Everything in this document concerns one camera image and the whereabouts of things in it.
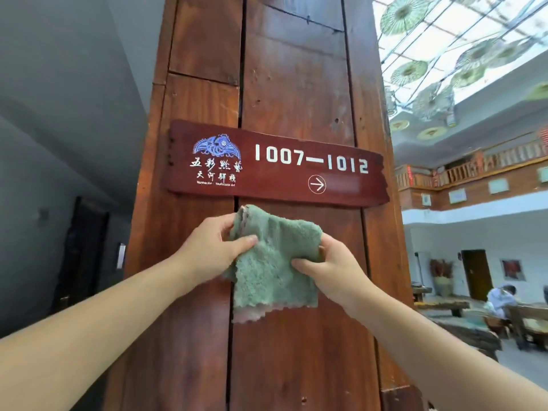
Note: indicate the person's right hand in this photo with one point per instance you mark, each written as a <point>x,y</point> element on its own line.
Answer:
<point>342,278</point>

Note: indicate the person's left hand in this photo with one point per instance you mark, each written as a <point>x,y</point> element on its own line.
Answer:
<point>205,252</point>

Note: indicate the person's right thumb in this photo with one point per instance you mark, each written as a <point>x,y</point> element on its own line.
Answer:
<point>307,266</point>

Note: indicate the person's left thumb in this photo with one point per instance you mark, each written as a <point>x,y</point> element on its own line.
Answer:
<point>240,246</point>

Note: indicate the green fluffy cleaning cloth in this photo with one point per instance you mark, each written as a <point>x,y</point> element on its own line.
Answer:
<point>274,261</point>

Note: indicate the person's left forearm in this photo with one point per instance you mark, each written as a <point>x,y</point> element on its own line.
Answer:
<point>98,325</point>

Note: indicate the person's right forearm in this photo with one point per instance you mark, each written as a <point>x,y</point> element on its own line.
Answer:
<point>436,363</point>

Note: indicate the dark red wooden direction sign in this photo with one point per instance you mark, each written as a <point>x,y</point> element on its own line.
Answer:
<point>278,166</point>

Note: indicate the vase with dried flowers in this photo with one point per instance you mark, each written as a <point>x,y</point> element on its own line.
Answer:
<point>442,276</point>

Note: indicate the rustic wooden bench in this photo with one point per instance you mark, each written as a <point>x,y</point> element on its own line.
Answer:
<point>441,306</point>

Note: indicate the dark doorway door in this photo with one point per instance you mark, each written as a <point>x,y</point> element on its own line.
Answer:
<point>81,256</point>

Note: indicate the brown wooden door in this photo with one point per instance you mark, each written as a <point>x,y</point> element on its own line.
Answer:
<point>477,273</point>

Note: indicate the rustic wooden slab table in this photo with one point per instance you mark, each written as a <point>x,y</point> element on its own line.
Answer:
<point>466,336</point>

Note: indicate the brown wooden plank pillar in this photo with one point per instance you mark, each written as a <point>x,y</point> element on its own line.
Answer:
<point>295,68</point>

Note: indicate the wooden balcony railing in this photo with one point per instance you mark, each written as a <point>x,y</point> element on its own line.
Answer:
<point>471,166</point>

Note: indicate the wooden chair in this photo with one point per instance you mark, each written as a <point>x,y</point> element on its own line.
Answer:
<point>531,325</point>

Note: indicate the hanging green paper umbrellas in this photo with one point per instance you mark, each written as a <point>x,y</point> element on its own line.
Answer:
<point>449,64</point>

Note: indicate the white wall door plate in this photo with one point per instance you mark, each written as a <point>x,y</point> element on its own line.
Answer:
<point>121,256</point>

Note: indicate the pale framed wall picture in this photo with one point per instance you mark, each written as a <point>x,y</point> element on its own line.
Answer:
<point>457,195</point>
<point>498,185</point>

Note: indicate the red framed wall picture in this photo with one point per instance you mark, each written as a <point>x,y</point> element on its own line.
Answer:
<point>512,270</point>

